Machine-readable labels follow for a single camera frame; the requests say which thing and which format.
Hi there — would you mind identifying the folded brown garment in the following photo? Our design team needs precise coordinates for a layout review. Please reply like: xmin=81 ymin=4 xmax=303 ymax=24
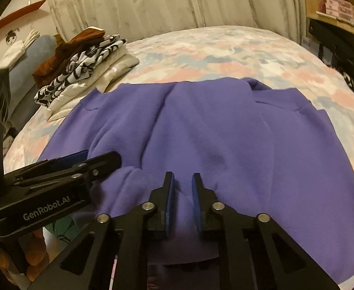
xmin=32 ymin=27 xmax=106 ymax=88

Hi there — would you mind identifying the person's left hand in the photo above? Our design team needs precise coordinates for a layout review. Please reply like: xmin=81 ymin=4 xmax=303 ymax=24
xmin=0 ymin=229 xmax=50 ymax=282

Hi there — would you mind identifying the pale patterned curtain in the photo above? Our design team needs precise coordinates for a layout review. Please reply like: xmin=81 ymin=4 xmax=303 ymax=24
xmin=43 ymin=0 xmax=305 ymax=42

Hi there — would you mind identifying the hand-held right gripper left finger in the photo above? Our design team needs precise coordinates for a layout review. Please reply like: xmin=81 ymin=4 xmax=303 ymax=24
xmin=28 ymin=172 xmax=176 ymax=290

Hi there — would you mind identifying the reddish wooden wall ornament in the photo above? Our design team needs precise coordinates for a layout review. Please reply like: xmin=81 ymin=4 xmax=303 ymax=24
xmin=0 ymin=0 xmax=46 ymax=36

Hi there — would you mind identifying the face wall sticker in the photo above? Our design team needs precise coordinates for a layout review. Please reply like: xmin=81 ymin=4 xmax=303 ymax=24
xmin=5 ymin=29 xmax=21 ymax=44

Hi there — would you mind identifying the folded grey-blue blanket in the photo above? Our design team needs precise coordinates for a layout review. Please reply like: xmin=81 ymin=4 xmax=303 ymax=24
xmin=8 ymin=34 xmax=64 ymax=122

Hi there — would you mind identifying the black furniture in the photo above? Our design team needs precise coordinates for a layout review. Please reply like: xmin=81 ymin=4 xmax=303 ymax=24
xmin=306 ymin=17 xmax=354 ymax=99

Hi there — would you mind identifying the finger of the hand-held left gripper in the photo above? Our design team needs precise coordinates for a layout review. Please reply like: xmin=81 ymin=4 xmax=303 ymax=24
xmin=13 ymin=149 xmax=89 ymax=178
xmin=15 ymin=151 xmax=122 ymax=188

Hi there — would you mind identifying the purple printed hoodie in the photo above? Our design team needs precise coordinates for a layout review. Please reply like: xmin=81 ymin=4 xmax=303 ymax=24
xmin=36 ymin=77 xmax=354 ymax=285

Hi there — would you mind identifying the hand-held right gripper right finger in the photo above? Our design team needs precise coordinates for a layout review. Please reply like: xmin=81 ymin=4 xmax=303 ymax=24
xmin=191 ymin=173 xmax=340 ymax=290

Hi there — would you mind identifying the green patterned cloth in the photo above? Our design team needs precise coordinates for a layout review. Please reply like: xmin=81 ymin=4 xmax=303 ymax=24
xmin=43 ymin=217 xmax=77 ymax=244

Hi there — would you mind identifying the white fringed scarf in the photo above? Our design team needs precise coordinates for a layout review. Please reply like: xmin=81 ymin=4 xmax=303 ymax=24
xmin=0 ymin=29 xmax=42 ymax=69

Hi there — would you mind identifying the stack of pink boxes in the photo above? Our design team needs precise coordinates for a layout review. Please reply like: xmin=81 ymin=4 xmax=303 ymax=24
xmin=317 ymin=0 xmax=354 ymax=22

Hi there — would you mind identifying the folded shiny cream garment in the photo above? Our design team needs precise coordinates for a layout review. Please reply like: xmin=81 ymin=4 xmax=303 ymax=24
xmin=45 ymin=55 xmax=141 ymax=122

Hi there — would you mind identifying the folded black-and-white patterned garment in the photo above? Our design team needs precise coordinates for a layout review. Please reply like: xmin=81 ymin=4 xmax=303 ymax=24
xmin=33 ymin=34 xmax=128 ymax=108

